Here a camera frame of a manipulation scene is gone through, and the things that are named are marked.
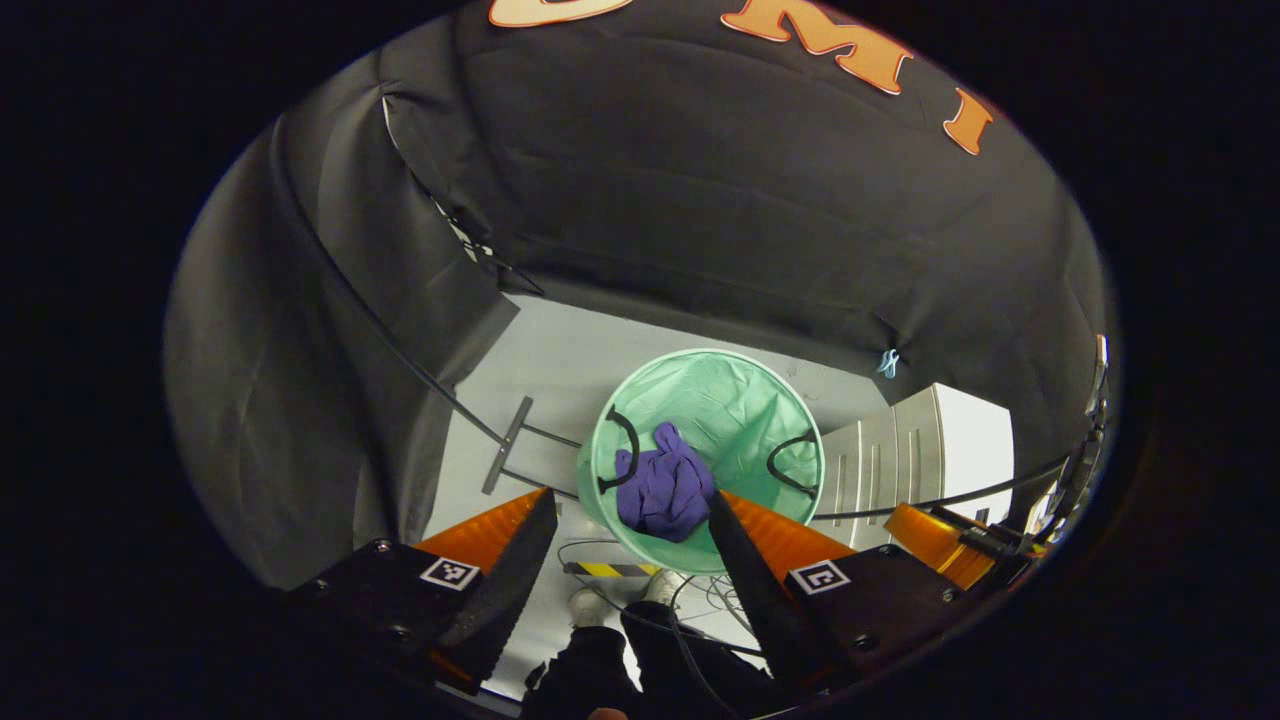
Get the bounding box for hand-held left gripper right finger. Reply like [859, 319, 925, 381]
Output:
[707, 489, 969, 698]

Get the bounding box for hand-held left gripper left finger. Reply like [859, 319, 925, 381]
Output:
[288, 487, 559, 696]

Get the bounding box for purple ribbed shirt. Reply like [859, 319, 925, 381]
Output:
[612, 422, 717, 544]

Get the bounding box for green laundry hamper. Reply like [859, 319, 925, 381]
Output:
[577, 348, 827, 576]

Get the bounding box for black clothes rack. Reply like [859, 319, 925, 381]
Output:
[270, 130, 1076, 521]

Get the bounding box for white cabinet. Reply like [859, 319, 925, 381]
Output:
[815, 383, 1016, 551]

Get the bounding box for person's black trousers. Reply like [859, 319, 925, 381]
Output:
[520, 600, 791, 720]

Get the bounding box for black backdrop cloth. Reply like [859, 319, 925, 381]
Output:
[163, 0, 1119, 591]

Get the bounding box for thin grey floor cable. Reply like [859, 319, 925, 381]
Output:
[557, 540, 771, 659]

